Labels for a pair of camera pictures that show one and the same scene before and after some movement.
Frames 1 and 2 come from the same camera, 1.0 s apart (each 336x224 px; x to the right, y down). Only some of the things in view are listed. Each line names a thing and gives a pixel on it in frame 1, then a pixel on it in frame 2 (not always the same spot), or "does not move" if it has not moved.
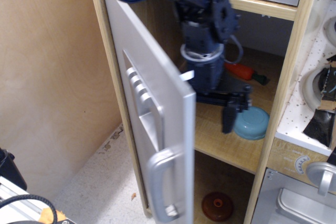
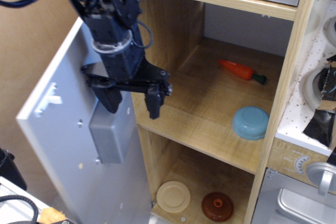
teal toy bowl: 251,124 does not move
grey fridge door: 161,110 → 55,123
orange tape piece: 47,216 does not move
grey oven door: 283,199 does not move
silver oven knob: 323,175 does not move
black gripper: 211,84 → 123,66
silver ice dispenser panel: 150,112 → 113,132
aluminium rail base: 21,210 does not move
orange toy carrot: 247,73 does not move
